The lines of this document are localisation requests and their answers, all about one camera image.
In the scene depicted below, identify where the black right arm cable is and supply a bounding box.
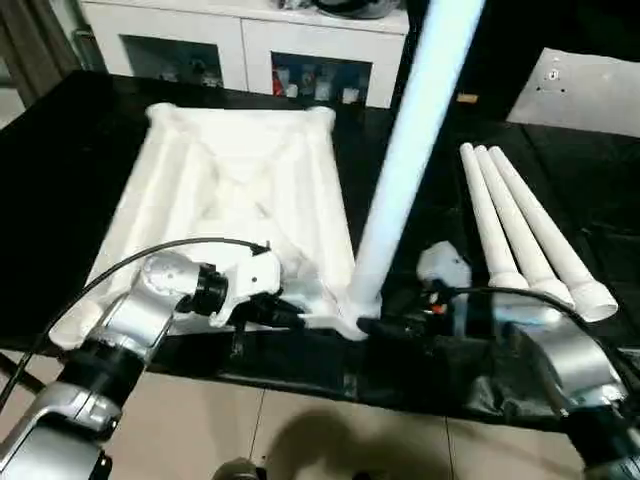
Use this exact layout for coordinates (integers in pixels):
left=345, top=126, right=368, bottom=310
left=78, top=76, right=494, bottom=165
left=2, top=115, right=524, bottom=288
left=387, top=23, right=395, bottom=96
left=430, top=284, right=593, bottom=333

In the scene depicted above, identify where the white cabinet with glass doors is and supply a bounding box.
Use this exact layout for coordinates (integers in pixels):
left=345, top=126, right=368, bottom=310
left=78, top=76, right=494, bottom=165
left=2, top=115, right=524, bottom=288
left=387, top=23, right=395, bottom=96
left=80, top=0, right=410, bottom=109

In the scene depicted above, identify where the white plastic table leg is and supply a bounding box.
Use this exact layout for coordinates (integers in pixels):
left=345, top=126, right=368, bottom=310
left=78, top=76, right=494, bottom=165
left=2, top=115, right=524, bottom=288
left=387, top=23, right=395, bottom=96
left=473, top=145, right=577, bottom=306
left=344, top=0, right=489, bottom=323
left=459, top=143, right=523, bottom=293
left=487, top=147, right=620, bottom=324

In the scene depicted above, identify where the grey curtain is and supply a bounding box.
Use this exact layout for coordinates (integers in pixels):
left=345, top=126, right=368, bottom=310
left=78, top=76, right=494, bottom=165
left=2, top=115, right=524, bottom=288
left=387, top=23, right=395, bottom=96
left=0, top=0, right=83, bottom=101

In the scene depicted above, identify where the white flat panel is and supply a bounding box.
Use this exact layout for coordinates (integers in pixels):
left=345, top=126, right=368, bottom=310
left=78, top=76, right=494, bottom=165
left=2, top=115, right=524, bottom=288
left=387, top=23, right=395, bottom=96
left=507, top=47, right=640, bottom=139

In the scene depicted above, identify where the white plastic table top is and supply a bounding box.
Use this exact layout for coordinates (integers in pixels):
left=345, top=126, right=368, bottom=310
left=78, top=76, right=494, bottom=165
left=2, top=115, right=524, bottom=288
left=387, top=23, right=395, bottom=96
left=50, top=103, right=367, bottom=348

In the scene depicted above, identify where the black work mat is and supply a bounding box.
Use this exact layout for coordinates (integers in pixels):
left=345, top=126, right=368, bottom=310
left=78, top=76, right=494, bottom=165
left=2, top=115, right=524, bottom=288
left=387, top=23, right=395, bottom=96
left=0, top=70, right=640, bottom=423

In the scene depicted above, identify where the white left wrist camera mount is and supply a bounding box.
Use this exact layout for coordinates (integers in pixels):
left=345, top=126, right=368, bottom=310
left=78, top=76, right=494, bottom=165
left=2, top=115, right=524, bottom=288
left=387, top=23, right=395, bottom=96
left=204, top=244, right=284, bottom=327

